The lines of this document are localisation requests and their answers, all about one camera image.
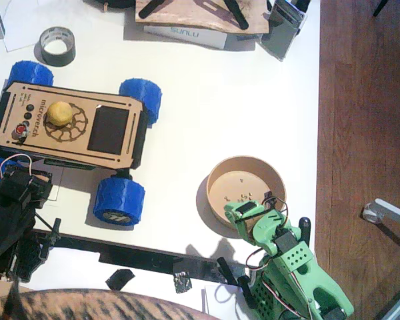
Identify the yellow ball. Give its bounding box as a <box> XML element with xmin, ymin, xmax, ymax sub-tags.
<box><xmin>46</xmin><ymin>101</ymin><xmax>75</xmax><ymax>127</ymax></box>

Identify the round tan bowl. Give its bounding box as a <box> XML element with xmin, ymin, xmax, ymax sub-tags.
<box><xmin>206</xmin><ymin>155</ymin><xmax>287</xmax><ymax>233</ymax></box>

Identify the black spring clamp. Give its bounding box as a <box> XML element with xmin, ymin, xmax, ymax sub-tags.
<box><xmin>39</xmin><ymin>218</ymin><xmax>63</xmax><ymax>261</ymax></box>
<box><xmin>298</xmin><ymin>216</ymin><xmax>312</xmax><ymax>246</ymax></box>
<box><xmin>216</xmin><ymin>256</ymin><xmax>259</xmax><ymax>309</ymax></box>

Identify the crumpled dark foil scrap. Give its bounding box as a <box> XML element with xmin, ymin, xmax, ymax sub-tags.
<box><xmin>173</xmin><ymin>270</ymin><xmax>193</xmax><ymax>294</ymax></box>

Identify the wooden-top rover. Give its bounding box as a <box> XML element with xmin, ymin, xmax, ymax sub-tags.
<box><xmin>0</xmin><ymin>60</ymin><xmax>163</xmax><ymax>231</ymax></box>

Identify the long black mounting bar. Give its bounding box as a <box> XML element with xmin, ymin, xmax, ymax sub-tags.
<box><xmin>31</xmin><ymin>229</ymin><xmax>253</xmax><ymax>286</ymax></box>

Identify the black tape piece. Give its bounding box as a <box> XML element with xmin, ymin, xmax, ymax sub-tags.
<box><xmin>105</xmin><ymin>268</ymin><xmax>135</xmax><ymax>291</ymax></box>

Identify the brown striped fabric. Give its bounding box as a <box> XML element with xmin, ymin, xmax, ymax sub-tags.
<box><xmin>0</xmin><ymin>288</ymin><xmax>221</xmax><ymax>320</ymax></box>

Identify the grey chair leg with caster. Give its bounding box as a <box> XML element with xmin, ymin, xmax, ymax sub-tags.
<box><xmin>363</xmin><ymin>198</ymin><xmax>400</xmax><ymax>234</ymax></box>

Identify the white SUNLU box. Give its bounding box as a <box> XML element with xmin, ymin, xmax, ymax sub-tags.
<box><xmin>143</xmin><ymin>25</ymin><xmax>228</xmax><ymax>51</ymax></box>

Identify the black round object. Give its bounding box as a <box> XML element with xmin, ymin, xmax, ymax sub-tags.
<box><xmin>83</xmin><ymin>0</ymin><xmax>136</xmax><ymax>10</ymax></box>

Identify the grey rectangular device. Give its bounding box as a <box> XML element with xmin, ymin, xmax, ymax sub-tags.
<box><xmin>259</xmin><ymin>0</ymin><xmax>307</xmax><ymax>63</ymax></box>

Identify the black tripod leg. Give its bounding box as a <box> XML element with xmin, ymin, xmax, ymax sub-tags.
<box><xmin>291</xmin><ymin>0</ymin><xmax>313</xmax><ymax>13</ymax></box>
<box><xmin>372</xmin><ymin>0</ymin><xmax>391</xmax><ymax>17</ymax></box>
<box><xmin>138</xmin><ymin>0</ymin><xmax>169</xmax><ymax>19</ymax></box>
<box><xmin>223</xmin><ymin>0</ymin><xmax>249</xmax><ymax>30</ymax></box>

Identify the wooden board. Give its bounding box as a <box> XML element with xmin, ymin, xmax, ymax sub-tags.
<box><xmin>135</xmin><ymin>0</ymin><xmax>271</xmax><ymax>35</ymax></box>

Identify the red white black servo wire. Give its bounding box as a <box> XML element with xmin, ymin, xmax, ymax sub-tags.
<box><xmin>245</xmin><ymin>246</ymin><xmax>271</xmax><ymax>271</ymax></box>
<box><xmin>262</xmin><ymin>195</ymin><xmax>288</xmax><ymax>218</ymax></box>

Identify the black camera cable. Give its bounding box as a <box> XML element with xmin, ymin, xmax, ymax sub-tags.
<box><xmin>33</xmin><ymin>206</ymin><xmax>59</xmax><ymax>233</ymax></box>

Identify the black duct tape roll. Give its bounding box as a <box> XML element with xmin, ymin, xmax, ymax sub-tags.
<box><xmin>39</xmin><ymin>26</ymin><xmax>77</xmax><ymax>67</ymax></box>

